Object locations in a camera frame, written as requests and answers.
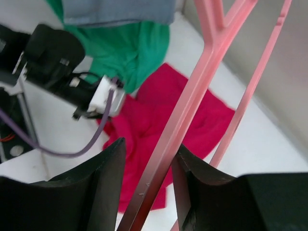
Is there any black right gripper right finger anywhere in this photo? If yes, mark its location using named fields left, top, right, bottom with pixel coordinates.
left=172, top=146, right=308, bottom=231

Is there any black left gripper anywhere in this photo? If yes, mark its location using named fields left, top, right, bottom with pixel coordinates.
left=22, top=24, right=101, bottom=119

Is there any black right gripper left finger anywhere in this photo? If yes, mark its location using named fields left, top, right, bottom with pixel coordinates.
left=0, top=138, right=126, bottom=231

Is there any red t shirt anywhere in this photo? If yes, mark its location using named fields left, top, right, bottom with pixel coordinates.
left=103, top=64, right=234, bottom=213

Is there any pink hanger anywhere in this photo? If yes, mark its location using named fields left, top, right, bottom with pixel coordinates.
left=118, top=0, right=291, bottom=231

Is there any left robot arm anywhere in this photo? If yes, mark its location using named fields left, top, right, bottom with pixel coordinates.
left=0, top=24, right=102, bottom=119

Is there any green t shirt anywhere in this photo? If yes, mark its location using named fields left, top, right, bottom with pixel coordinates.
left=45, top=0, right=170, bottom=94

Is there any blue denim garment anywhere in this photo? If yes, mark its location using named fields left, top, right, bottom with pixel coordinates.
left=62, top=0, right=176, bottom=27

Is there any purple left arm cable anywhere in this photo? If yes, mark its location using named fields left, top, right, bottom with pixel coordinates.
left=0, top=77, right=120, bottom=159

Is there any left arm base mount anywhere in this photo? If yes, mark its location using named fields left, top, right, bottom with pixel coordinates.
left=0, top=89, right=40, bottom=164

